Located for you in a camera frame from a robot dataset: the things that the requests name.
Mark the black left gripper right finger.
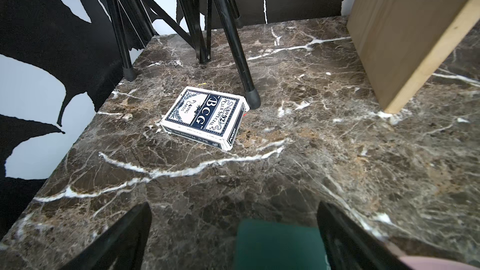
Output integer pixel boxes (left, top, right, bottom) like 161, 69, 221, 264
316, 201, 410, 270

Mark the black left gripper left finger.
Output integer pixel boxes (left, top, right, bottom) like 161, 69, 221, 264
61, 202, 152, 270

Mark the pink pencil case top shelf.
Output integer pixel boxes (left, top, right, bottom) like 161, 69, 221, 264
399, 256, 480, 270

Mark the dark green pencil case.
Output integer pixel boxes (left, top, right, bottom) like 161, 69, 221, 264
232, 219, 331, 270

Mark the wooden two-tier shelf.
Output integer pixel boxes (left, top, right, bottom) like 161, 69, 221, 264
347, 0, 480, 114

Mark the black music stand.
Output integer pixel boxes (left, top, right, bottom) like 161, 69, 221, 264
97, 0, 261, 110

